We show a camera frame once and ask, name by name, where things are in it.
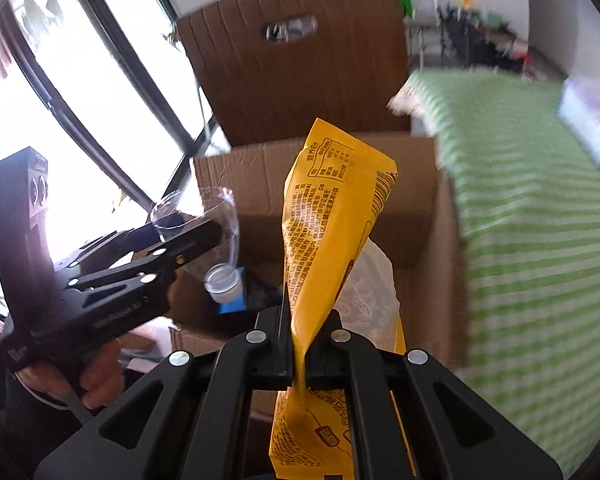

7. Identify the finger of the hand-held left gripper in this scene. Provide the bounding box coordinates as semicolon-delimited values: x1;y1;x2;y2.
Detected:
52;217;226;273
67;252;181;296

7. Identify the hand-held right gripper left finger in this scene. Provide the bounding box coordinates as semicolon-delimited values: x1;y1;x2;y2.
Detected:
32;282;296;480

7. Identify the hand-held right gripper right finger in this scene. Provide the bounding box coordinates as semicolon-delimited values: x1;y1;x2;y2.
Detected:
305;310;563;480

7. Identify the clear plastic bottle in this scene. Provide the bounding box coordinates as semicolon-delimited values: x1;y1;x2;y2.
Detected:
150;187;246;306

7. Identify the brown cardboard box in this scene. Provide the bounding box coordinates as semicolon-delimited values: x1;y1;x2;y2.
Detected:
167;0;468;480

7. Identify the yellow snack packet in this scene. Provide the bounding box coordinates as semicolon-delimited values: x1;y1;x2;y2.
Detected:
269;117;408;480

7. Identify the person's left forearm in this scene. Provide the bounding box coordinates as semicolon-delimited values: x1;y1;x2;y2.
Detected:
0;360;96;480

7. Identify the person's left hand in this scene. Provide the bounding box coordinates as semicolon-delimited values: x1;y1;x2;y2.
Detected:
17;337;127;411

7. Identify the blue packet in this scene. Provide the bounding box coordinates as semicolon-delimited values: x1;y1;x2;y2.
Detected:
217;267;248;316

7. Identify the green checked tablecloth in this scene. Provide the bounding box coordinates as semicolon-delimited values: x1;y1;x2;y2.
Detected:
387;70;600;461

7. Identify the purple tissue pack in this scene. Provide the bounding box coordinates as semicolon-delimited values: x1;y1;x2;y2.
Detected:
557;77;600;168

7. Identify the black window frame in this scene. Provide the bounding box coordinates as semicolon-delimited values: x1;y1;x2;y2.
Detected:
0;0;231;311

